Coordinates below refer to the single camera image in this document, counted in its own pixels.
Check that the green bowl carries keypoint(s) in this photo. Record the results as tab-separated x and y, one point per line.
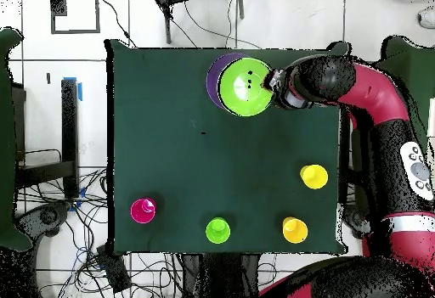
246	87

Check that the purple bowl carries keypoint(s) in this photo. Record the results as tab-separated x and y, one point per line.
212	80

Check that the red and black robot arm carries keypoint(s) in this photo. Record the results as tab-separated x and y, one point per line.
373	175

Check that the dark green table cloth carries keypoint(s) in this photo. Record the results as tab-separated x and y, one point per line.
170	175

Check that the green cloth side table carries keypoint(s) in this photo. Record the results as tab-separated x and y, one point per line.
414	63
6	141

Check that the yellow orange cup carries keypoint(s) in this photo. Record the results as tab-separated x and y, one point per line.
295	230

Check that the green cup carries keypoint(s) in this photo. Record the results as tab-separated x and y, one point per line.
217	230

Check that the white boxes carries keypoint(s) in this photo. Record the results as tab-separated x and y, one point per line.
432	118

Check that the person's white shoe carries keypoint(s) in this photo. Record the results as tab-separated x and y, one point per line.
427	17

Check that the red cup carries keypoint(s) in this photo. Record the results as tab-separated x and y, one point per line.
143	210

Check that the black bench with blue tape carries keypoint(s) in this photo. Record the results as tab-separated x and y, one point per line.
69	124

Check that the black floor box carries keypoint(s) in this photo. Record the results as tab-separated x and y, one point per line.
114	269

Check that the black camera stand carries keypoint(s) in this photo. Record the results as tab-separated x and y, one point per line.
167	23

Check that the grey square floor frame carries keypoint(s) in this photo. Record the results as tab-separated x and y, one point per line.
57	6

